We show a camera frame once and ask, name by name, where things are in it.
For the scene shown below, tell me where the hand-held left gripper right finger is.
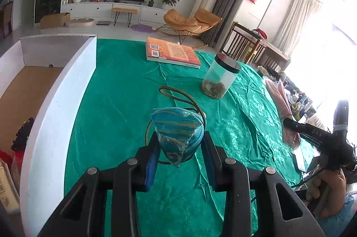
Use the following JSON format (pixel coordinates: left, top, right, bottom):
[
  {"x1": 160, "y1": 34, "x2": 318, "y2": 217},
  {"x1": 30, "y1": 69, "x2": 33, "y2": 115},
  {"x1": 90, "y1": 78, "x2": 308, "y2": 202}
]
[{"x1": 201, "y1": 131, "x2": 327, "y2": 237}]

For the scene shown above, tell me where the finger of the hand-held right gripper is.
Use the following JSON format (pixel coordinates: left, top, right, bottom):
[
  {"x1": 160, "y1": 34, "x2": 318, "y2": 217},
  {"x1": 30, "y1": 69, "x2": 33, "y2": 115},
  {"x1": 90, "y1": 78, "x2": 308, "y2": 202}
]
[
  {"x1": 333, "y1": 100, "x2": 349, "y2": 137},
  {"x1": 283, "y1": 118, "x2": 324, "y2": 145}
]

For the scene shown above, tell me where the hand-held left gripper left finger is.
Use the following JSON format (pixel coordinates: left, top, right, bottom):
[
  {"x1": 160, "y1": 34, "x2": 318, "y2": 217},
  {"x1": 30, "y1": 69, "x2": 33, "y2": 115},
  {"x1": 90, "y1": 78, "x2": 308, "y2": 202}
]
[{"x1": 37, "y1": 131, "x2": 162, "y2": 237}]

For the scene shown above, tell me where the pink packet bundle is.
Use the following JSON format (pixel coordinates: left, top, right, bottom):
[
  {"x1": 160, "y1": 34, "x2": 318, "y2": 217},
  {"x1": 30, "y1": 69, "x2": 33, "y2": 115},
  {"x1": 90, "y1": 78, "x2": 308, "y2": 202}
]
[{"x1": 264, "y1": 79, "x2": 302, "y2": 150}]

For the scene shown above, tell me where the teal striped sachet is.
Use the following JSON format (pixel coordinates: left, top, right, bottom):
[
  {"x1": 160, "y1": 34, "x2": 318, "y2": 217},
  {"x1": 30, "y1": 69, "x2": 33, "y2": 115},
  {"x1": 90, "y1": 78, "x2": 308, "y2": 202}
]
[{"x1": 144, "y1": 86, "x2": 207, "y2": 169}]

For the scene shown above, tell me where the white cardboard box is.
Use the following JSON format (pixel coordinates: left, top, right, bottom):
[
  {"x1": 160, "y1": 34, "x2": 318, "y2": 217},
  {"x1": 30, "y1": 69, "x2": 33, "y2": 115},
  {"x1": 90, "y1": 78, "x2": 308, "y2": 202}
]
[{"x1": 0, "y1": 35, "x2": 98, "y2": 237}]

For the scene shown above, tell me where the red yarn ball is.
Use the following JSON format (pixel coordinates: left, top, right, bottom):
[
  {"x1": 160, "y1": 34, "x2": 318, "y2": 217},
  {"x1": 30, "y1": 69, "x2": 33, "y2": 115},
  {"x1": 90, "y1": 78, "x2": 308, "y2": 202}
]
[{"x1": 0, "y1": 150, "x2": 24, "y2": 179}]

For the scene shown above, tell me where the beige tissue pack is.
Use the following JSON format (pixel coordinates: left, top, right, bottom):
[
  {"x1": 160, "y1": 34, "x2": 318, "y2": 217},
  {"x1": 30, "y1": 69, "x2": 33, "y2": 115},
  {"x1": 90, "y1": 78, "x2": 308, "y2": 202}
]
[{"x1": 0, "y1": 159, "x2": 21, "y2": 212}]

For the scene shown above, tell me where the person's right forearm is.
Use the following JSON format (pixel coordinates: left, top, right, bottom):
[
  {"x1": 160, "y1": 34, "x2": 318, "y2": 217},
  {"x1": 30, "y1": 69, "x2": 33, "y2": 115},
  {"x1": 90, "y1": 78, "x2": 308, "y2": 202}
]
[{"x1": 318, "y1": 194, "x2": 357, "y2": 237}]

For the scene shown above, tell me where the person's right hand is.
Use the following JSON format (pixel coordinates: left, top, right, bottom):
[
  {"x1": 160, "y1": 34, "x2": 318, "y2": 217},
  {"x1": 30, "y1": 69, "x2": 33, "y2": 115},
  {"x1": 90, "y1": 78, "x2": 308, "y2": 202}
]
[{"x1": 307, "y1": 168, "x2": 348, "y2": 219}]

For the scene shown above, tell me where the pile of clutter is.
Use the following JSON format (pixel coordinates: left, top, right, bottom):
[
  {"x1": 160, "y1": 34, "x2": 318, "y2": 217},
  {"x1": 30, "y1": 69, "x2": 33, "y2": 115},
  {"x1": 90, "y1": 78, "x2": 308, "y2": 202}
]
[{"x1": 257, "y1": 65, "x2": 321, "y2": 120}]

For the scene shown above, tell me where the green tablecloth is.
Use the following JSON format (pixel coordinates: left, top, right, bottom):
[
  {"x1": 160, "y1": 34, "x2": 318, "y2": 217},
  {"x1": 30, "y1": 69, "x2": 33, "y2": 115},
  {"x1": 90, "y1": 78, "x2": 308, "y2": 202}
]
[{"x1": 64, "y1": 39, "x2": 318, "y2": 237}]

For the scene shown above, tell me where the dark wooden slatted chair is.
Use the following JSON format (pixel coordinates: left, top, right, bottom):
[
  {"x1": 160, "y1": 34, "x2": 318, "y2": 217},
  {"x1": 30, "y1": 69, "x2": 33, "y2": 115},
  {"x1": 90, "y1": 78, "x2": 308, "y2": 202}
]
[
  {"x1": 257, "y1": 42, "x2": 292, "y2": 71},
  {"x1": 220, "y1": 22, "x2": 268, "y2": 64}
]

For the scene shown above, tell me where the clear jar with black lid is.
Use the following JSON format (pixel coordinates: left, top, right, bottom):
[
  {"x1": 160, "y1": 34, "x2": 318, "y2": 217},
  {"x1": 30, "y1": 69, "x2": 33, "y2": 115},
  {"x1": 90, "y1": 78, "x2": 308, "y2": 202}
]
[{"x1": 202, "y1": 53, "x2": 242, "y2": 99}]

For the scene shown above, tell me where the white curtain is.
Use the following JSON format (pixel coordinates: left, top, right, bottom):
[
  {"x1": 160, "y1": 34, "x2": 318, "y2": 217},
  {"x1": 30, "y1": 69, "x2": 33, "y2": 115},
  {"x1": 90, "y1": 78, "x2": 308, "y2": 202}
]
[{"x1": 272, "y1": 0, "x2": 322, "y2": 56}]

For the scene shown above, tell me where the orange book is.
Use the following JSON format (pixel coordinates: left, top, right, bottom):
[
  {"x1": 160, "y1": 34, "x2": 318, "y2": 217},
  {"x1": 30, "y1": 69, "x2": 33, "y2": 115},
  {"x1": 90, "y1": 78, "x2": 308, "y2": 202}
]
[{"x1": 146, "y1": 36, "x2": 202, "y2": 69}]

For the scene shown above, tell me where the purple floor mat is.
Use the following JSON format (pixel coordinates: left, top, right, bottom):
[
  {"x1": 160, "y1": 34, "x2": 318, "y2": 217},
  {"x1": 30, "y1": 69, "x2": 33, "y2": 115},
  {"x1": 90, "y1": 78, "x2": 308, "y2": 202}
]
[{"x1": 131, "y1": 24, "x2": 158, "y2": 34}]

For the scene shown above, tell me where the orange rocking chair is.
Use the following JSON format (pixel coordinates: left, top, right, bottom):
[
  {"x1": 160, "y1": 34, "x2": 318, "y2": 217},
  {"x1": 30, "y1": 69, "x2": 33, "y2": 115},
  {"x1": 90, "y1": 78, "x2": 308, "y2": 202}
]
[{"x1": 156, "y1": 8, "x2": 223, "y2": 45}]

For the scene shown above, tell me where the wooden stool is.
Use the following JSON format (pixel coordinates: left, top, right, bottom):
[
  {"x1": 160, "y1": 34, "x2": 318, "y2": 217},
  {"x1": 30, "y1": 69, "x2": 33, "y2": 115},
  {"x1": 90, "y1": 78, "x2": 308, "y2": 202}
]
[{"x1": 112, "y1": 7, "x2": 138, "y2": 28}]

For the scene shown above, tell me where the round white floor cushion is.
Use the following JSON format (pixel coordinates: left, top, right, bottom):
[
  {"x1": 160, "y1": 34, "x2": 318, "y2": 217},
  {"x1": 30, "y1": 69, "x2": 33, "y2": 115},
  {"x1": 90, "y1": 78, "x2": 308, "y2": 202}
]
[{"x1": 65, "y1": 19, "x2": 97, "y2": 28}]

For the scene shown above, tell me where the white television cabinet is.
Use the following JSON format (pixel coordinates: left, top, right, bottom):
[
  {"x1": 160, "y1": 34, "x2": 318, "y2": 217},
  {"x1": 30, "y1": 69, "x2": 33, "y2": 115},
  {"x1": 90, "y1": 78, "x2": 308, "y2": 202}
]
[{"x1": 61, "y1": 0, "x2": 179, "y2": 25}]

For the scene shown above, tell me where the wooden dining chair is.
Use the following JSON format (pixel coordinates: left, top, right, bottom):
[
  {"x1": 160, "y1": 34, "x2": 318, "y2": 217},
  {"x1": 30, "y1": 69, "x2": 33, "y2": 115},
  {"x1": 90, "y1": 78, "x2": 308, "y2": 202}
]
[{"x1": 0, "y1": 1, "x2": 14, "y2": 39}]

